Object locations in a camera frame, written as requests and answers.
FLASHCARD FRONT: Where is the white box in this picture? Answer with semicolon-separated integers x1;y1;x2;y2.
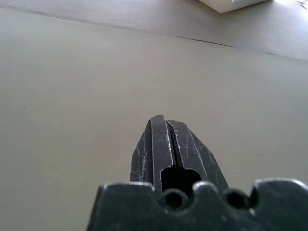
198;0;267;13

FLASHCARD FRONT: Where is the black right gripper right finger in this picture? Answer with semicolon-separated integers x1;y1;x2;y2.
167;119;230;191

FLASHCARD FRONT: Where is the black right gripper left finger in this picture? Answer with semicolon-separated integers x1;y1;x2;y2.
129;115;174;193

